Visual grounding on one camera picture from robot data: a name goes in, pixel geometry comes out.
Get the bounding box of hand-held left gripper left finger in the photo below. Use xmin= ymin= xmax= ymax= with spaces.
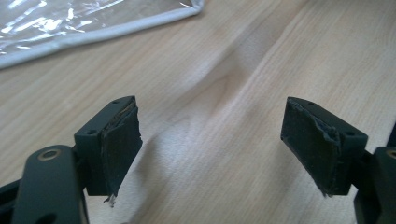
xmin=73 ymin=95 xmax=144 ymax=208

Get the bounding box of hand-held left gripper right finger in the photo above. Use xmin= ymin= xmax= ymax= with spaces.
xmin=280 ymin=96 xmax=369 ymax=198

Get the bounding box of clear plastic bag white trim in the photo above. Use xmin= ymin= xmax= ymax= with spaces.
xmin=0 ymin=0 xmax=205 ymax=70

